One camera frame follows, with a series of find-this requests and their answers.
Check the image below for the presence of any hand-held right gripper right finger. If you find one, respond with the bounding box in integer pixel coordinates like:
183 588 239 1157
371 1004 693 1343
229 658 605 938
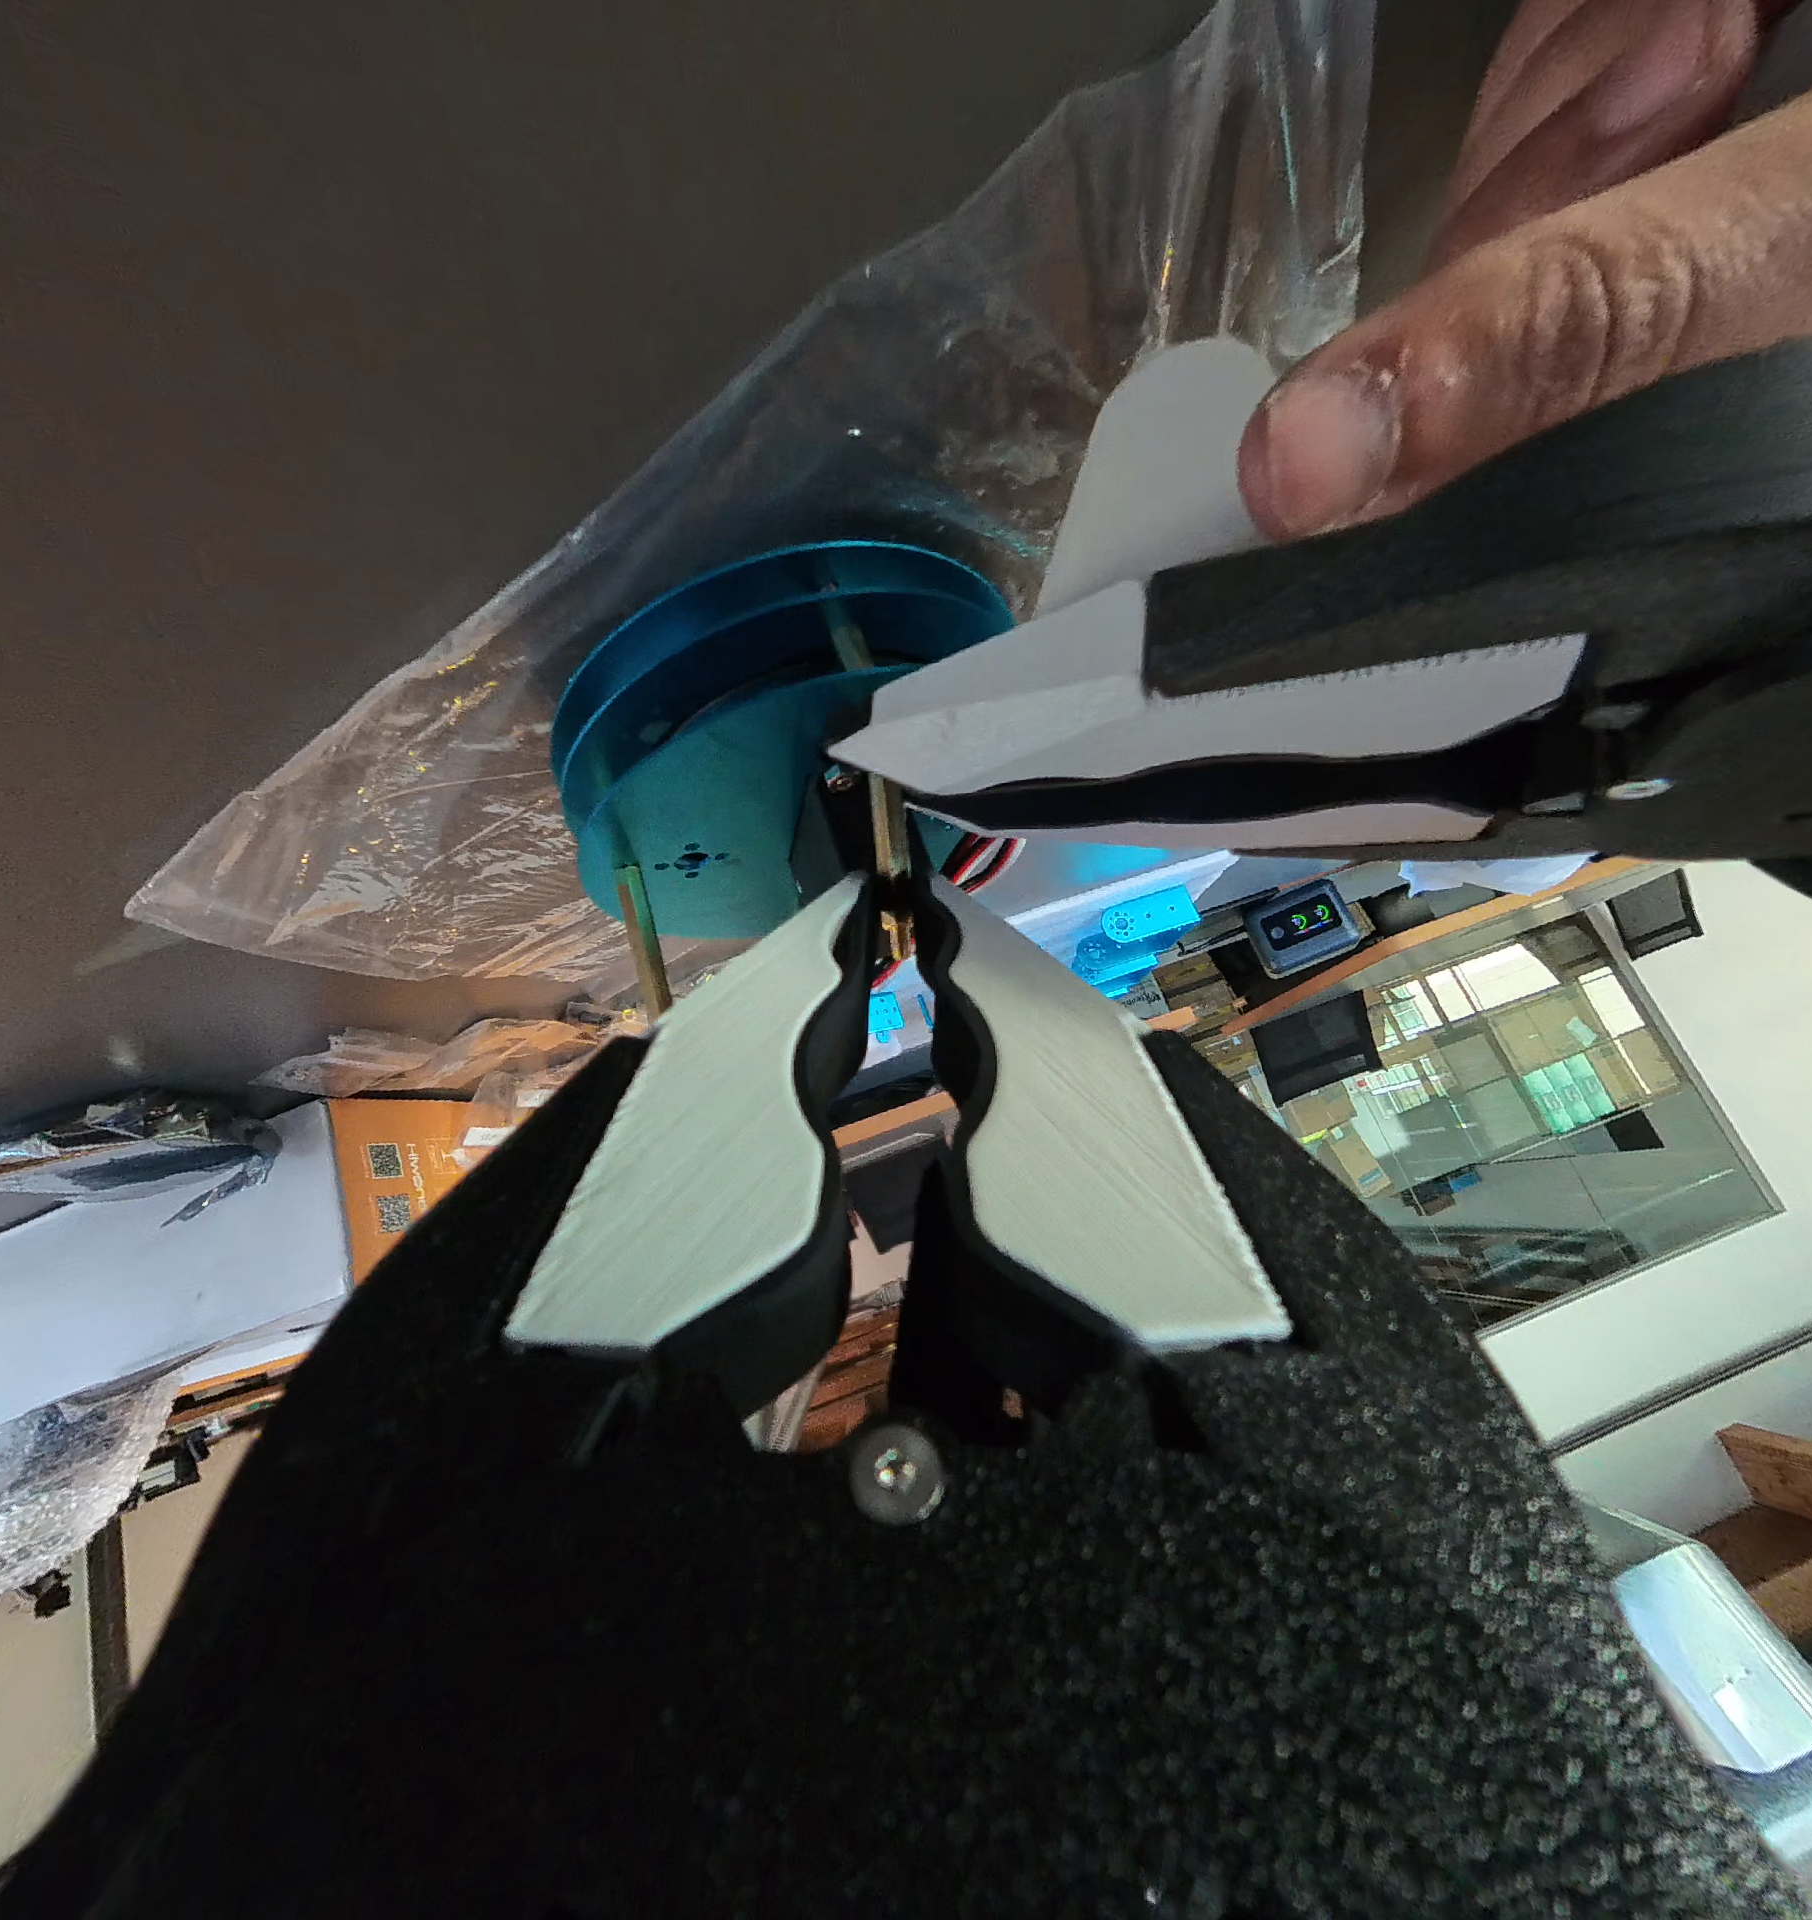
913 872 1294 1352

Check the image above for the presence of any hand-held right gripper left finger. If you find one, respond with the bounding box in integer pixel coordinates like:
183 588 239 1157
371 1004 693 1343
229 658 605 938
504 872 872 1359

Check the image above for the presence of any person's left hand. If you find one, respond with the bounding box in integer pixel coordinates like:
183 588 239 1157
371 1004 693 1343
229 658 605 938
1236 0 1812 543

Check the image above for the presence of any small black device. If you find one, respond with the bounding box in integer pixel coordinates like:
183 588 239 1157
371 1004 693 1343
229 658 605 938
1242 880 1366 981

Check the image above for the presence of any clear plastic bag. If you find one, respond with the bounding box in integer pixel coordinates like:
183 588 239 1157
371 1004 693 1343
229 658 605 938
124 0 1374 984

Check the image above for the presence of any orange cardboard box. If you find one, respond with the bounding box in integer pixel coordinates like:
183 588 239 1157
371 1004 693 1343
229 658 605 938
0 1087 550 1448

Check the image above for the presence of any blue round turntable base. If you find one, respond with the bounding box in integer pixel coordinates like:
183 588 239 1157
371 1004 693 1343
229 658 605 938
550 537 1021 944

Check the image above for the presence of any red white servo cable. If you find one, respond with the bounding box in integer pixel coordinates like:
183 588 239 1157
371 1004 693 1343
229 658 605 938
929 810 1027 902

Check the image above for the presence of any bag of black parts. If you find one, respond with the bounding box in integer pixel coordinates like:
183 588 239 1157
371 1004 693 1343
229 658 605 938
0 1087 287 1224

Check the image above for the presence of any silver air duct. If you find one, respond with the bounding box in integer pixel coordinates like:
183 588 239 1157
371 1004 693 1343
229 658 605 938
1589 1500 1812 1877

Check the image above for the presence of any brass standoff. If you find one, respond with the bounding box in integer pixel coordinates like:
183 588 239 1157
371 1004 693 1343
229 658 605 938
869 772 915 962
620 870 670 1022

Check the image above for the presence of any bubble wrap bag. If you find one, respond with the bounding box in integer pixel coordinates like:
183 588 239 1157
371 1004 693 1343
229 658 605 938
0 1371 187 1614

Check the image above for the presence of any grey desk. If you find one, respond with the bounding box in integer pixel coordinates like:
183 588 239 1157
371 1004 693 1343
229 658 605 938
0 0 1508 1118

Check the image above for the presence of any white foam tray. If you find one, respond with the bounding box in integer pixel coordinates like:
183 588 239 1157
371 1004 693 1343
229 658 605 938
869 847 1238 1080

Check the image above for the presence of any glass wall partition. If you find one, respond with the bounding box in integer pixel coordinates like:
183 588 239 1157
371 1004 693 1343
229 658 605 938
1274 908 1786 1330

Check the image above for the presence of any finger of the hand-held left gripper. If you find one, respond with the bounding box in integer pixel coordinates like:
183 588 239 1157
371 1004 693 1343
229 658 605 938
829 578 1593 799
913 734 1540 863

